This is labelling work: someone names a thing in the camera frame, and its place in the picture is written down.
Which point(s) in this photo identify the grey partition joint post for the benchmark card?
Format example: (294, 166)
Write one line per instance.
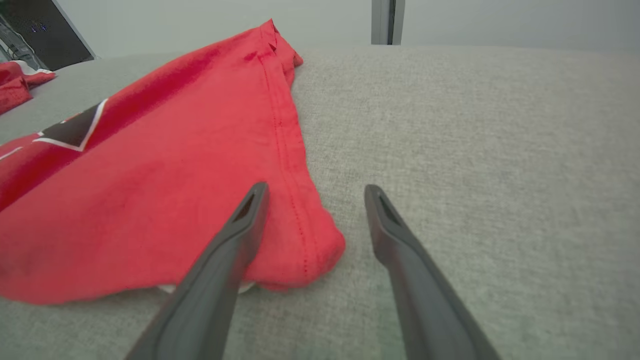
(382, 22)

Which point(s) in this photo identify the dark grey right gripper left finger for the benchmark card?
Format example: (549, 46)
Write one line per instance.
(205, 300)

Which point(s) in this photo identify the red basketball jersey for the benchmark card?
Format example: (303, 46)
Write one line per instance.
(175, 165)

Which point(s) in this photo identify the black computer tower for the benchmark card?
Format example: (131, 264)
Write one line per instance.
(45, 25)

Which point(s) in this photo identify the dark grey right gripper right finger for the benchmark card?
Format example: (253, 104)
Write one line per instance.
(430, 305)

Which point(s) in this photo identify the red basketball shorts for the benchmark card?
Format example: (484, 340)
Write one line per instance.
(15, 87)

